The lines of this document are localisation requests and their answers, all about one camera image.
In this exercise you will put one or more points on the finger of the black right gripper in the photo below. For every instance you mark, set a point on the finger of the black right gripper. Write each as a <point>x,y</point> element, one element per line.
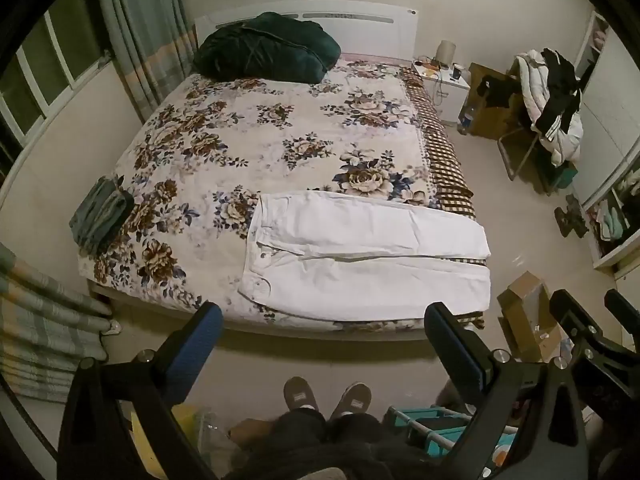
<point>624,312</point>
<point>598,364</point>

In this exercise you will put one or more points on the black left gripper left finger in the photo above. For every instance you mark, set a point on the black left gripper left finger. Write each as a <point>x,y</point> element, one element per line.
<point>95,442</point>

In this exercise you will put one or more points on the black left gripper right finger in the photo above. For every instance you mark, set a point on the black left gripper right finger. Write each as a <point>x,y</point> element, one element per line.
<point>550,442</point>

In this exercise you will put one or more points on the white pants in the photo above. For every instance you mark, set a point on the white pants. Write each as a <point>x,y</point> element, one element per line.
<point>335,257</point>

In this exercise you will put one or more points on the teal plastic crate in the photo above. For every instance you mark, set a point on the teal plastic crate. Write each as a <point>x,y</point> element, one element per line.
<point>434,430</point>

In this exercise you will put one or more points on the open cardboard box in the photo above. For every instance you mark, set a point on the open cardboard box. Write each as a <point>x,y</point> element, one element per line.
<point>531,331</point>

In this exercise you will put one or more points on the dark shoes on floor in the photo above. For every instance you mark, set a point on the dark shoes on floor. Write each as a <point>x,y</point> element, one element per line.
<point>570,219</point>

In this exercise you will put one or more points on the white wardrobe shelf unit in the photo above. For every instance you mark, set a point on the white wardrobe shelf unit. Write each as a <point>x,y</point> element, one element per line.
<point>607,183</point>

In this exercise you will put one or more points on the right grey slipper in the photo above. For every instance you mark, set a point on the right grey slipper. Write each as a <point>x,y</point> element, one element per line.
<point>356,399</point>

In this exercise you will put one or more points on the grey slipper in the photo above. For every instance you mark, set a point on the grey slipper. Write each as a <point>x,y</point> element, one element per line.
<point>298,394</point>
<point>356,399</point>

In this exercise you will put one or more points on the left grey slipper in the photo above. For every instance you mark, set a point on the left grey slipper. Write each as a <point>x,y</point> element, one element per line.
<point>298,394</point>

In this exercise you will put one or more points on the chair with clothes pile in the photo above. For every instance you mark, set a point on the chair with clothes pile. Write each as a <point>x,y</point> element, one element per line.
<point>548,129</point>

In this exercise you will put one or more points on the folded grey-green clothes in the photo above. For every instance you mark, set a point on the folded grey-green clothes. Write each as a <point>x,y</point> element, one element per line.
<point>100,216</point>

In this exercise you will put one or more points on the brown checkered bed sheet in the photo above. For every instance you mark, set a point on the brown checkered bed sheet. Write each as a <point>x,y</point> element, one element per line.
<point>439,182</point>

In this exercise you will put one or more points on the brown cardboard box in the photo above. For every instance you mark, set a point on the brown cardboard box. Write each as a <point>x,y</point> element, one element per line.
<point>491,107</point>

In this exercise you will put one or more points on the floral bed blanket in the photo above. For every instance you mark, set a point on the floral bed blanket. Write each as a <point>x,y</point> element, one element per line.
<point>197,168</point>

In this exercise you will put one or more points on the white nightstand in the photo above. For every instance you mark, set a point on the white nightstand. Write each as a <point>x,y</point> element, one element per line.
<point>447,93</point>

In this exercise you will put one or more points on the white table lamp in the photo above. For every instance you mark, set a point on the white table lamp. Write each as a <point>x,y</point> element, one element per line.
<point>445,53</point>

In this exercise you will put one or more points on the green striped curtain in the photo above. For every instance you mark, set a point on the green striped curtain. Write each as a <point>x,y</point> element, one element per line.
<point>153,45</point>

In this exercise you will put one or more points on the white bed headboard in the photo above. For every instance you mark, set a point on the white bed headboard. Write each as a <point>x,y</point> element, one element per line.
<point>359,27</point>

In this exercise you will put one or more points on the dark green duvet bundle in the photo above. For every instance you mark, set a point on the dark green duvet bundle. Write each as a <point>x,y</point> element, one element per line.
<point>270,46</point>

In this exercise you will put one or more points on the window with white frame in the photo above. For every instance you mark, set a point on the window with white frame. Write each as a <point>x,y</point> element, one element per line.
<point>59,55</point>

